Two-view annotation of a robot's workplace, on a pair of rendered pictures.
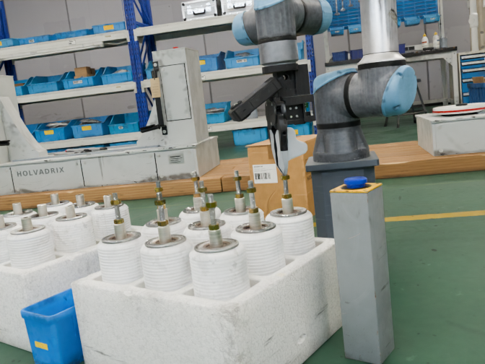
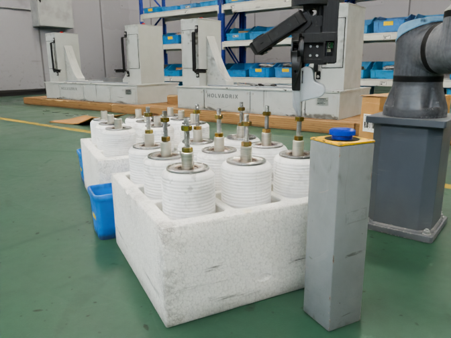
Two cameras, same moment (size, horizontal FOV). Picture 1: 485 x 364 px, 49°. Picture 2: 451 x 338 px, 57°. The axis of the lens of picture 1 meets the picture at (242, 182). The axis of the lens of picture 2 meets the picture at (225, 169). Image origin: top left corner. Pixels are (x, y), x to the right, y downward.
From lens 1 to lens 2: 0.43 m
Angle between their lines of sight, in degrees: 27
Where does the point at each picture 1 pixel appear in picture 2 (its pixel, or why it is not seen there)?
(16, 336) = not seen: hidden behind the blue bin
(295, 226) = (294, 169)
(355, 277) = (319, 235)
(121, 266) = (138, 169)
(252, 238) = (231, 170)
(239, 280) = (193, 204)
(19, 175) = (209, 96)
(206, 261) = (165, 178)
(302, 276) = (276, 218)
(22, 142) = (217, 72)
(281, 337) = (232, 269)
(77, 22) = not seen: outside the picture
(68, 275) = not seen: hidden behind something
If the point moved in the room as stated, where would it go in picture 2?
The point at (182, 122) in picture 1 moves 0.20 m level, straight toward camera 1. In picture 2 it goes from (333, 70) to (329, 70)
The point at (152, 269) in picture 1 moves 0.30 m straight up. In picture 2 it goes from (145, 176) to (136, 15)
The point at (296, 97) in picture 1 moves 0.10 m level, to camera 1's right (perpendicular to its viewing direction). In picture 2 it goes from (317, 33) to (376, 31)
